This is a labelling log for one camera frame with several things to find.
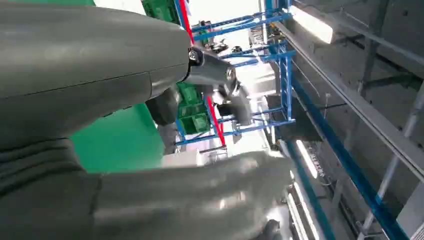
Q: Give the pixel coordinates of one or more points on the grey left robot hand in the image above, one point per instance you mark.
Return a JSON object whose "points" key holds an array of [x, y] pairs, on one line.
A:
{"points": [[76, 56]]}

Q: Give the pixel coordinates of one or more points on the green plastic crate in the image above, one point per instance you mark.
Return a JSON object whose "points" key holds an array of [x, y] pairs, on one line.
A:
{"points": [[195, 124], [190, 96], [159, 10]]}

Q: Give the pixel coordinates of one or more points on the ribbed grey left arm sleeve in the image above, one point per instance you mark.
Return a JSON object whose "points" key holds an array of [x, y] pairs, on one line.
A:
{"points": [[36, 165]]}

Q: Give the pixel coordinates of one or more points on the white ceiling light panel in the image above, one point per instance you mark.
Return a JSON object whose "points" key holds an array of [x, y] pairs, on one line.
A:
{"points": [[311, 23]]}

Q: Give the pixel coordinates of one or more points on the white strip light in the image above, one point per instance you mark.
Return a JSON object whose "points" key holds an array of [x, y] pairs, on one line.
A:
{"points": [[306, 159]]}

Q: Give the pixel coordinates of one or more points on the blue steel beam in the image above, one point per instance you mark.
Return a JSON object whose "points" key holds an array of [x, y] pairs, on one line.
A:
{"points": [[348, 165]]}

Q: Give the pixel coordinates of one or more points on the silver pipe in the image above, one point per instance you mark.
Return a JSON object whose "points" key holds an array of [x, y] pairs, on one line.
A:
{"points": [[391, 169]]}

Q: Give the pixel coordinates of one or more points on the blue metal rack frame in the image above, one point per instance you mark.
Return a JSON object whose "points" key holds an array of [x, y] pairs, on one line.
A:
{"points": [[285, 76]]}

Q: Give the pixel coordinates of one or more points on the grey ceiling rail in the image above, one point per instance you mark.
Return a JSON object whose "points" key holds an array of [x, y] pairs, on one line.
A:
{"points": [[371, 116]]}

